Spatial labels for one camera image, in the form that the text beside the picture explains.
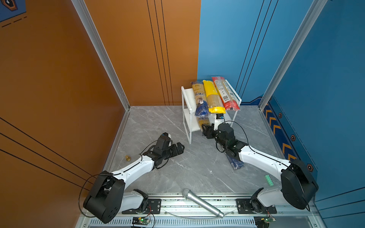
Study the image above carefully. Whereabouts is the small green lego strip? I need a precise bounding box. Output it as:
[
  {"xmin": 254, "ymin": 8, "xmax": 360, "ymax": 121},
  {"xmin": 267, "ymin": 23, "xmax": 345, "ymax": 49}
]
[{"xmin": 265, "ymin": 175, "xmax": 274, "ymax": 186}]

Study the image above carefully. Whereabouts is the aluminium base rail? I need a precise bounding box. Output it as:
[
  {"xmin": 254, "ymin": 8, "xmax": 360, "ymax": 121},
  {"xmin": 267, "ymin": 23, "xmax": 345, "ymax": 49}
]
[{"xmin": 75, "ymin": 192, "xmax": 326, "ymax": 228}]

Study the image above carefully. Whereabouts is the yellow blue-top spaghetti bag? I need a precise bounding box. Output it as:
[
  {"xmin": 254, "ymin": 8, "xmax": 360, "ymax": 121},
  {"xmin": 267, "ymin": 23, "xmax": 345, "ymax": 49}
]
[{"xmin": 191, "ymin": 81, "xmax": 210, "ymax": 117}]

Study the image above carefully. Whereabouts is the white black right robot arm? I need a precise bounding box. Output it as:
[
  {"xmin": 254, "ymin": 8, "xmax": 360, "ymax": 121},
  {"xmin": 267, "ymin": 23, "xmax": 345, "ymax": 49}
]
[{"xmin": 202, "ymin": 123, "xmax": 319, "ymax": 213}]

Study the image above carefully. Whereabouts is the white two-tier metal shelf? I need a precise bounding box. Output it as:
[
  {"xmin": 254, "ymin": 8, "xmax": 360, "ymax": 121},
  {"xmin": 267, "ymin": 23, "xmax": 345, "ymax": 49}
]
[{"xmin": 181, "ymin": 79, "xmax": 242, "ymax": 144}]

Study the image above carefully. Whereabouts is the blue yellow spaghetti bag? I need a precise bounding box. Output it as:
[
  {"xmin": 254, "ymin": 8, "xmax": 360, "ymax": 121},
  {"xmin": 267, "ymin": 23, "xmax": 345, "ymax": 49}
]
[{"xmin": 196, "ymin": 115, "xmax": 211, "ymax": 133}]

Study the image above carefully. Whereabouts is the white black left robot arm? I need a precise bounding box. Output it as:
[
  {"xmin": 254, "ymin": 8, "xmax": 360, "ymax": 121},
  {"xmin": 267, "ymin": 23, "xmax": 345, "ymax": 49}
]
[{"xmin": 78, "ymin": 133, "xmax": 185, "ymax": 223}]

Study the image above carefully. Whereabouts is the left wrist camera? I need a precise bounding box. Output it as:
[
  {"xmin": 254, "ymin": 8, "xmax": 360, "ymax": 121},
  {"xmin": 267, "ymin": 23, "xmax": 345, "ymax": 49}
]
[{"xmin": 162, "ymin": 132, "xmax": 171, "ymax": 139}]

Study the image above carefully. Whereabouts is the circuit board right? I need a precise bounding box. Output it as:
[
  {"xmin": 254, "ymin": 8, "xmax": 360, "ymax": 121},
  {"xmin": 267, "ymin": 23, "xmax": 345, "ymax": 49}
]
[{"xmin": 254, "ymin": 217, "xmax": 276, "ymax": 228}]

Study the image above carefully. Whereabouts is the aluminium corner post left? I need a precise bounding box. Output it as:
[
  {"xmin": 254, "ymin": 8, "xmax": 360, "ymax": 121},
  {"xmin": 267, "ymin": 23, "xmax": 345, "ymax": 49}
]
[{"xmin": 71, "ymin": 0, "xmax": 130, "ymax": 111}]

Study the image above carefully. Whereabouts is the aluminium corner post right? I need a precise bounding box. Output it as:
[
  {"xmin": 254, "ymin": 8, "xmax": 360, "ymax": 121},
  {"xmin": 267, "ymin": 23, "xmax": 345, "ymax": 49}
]
[{"xmin": 258, "ymin": 0, "xmax": 327, "ymax": 111}]

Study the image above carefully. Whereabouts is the dark blue Barilla spaghetti box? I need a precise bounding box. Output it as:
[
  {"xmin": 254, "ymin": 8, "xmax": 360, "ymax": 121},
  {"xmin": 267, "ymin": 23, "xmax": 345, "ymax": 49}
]
[{"xmin": 225, "ymin": 152, "xmax": 244, "ymax": 170}]

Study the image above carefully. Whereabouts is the green circuit board left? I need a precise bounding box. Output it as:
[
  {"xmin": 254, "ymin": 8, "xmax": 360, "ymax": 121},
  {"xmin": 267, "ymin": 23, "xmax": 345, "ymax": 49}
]
[{"xmin": 131, "ymin": 217, "xmax": 151, "ymax": 228}]

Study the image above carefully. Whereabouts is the red spaghetti package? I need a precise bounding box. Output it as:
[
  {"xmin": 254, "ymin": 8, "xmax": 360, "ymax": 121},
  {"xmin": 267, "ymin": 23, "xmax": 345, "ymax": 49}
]
[{"xmin": 212, "ymin": 77, "xmax": 240, "ymax": 111}]

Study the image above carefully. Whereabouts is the yellow spaghetti package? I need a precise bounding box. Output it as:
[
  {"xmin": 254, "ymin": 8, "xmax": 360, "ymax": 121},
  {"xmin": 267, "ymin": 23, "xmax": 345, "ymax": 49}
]
[{"xmin": 203, "ymin": 80, "xmax": 226, "ymax": 114}]

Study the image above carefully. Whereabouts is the silver microphone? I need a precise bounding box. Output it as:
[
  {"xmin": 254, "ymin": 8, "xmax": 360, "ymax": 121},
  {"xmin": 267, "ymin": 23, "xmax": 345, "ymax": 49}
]
[{"xmin": 182, "ymin": 189, "xmax": 224, "ymax": 218}]

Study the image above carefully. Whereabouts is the aluminium corner post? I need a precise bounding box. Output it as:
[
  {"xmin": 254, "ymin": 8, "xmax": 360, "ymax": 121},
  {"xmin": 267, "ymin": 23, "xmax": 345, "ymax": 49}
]
[
  {"xmin": 71, "ymin": 0, "xmax": 130, "ymax": 111},
  {"xmin": 258, "ymin": 0, "xmax": 327, "ymax": 111}
]

